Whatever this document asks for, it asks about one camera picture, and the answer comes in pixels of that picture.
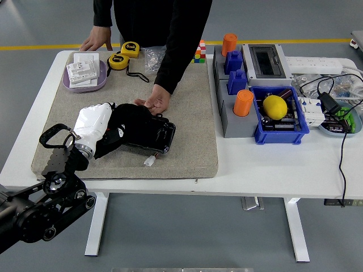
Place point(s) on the person's left hand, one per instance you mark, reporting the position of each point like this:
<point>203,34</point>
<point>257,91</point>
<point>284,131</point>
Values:
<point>158,99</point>

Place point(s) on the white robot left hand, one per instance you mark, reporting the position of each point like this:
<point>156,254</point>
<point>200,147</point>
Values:
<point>90,122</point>

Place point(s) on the person's right hand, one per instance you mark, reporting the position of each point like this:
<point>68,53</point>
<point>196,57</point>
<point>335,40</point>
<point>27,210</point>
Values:
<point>97,38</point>

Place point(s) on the black rag with red patch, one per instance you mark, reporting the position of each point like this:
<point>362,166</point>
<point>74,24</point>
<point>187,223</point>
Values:
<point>133,116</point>

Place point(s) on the person's right forearm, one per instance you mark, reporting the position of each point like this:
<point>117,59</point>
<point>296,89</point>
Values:
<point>102,14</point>

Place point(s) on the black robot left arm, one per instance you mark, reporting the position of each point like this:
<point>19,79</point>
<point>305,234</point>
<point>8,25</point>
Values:
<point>28,215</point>

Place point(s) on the person's left forearm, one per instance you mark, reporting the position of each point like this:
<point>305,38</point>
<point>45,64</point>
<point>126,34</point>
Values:
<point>173,71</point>

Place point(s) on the table height control panel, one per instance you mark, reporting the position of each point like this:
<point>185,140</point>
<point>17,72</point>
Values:
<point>340,203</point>

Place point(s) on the yellow tape measure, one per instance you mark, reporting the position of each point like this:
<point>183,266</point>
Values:
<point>117,61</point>
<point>130,48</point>

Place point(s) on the clear bag of screws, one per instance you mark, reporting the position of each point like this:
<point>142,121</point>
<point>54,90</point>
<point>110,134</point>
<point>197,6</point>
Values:
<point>150,61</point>

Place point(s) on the purple plastic tray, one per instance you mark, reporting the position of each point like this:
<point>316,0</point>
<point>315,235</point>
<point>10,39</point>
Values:
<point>99,83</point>

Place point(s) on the grey-brown mat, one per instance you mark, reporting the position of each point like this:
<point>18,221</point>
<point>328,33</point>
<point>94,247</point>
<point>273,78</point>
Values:
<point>198,113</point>

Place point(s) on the person's torso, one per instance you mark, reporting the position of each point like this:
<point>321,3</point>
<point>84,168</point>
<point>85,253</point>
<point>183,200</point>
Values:
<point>141,22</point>

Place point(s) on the colourful puzzle cube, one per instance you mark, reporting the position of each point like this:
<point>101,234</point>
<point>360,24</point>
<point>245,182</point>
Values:
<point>200,54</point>

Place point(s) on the grey peg base block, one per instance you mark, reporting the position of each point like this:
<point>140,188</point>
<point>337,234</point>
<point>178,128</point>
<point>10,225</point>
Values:
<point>238,127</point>
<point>218,68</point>

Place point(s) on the blue block peg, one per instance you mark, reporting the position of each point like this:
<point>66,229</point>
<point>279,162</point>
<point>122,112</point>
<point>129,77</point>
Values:
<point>234,62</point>
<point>237,83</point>

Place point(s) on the orange cylinder peg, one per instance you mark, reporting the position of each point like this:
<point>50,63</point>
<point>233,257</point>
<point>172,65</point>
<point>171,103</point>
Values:
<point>229,44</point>
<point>243,103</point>

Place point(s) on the grey electrical distribution box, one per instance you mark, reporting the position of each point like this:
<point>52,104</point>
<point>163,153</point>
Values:
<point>251,73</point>

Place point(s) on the small glass bulb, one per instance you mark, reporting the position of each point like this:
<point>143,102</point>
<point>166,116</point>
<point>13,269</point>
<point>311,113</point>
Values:
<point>266,121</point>

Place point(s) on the yellow lemon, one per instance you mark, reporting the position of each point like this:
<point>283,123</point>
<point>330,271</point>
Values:
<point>275,107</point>

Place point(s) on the blue plastic bin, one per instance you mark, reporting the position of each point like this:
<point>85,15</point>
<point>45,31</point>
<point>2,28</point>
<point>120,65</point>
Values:
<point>278,137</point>

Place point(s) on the brown cylindrical capacitor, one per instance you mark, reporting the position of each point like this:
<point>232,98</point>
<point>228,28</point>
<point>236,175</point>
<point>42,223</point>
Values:
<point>285,93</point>

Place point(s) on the black electronic module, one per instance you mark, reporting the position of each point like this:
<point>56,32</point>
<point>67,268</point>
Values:
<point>283,126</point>

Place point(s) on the clear bag of small parts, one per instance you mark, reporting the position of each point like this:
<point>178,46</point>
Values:
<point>307,82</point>

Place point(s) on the white circuit breaker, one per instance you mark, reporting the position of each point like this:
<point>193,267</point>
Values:
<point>310,113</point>

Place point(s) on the white power strip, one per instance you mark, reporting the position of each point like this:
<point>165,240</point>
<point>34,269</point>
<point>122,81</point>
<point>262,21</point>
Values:
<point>312,63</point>

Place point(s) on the black power adapter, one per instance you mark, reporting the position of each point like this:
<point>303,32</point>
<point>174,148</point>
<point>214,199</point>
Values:
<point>330,103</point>

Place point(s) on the dark relay module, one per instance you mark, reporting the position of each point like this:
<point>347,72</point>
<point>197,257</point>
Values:
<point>334,124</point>

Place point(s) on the light blue tray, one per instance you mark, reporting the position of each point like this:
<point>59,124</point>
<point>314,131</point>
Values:
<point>337,134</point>

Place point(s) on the green terminal block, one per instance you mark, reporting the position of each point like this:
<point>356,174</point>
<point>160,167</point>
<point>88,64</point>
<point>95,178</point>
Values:
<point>350,119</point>

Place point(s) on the white cart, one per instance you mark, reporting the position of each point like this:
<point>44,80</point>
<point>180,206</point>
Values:
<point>358,41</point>

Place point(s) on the white wall socket plate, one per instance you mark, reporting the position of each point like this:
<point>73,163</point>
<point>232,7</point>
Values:
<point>85,84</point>
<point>82,72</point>
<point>85,56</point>

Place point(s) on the metal bracket under table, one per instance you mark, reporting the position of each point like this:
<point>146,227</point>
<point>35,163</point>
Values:
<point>252,204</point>

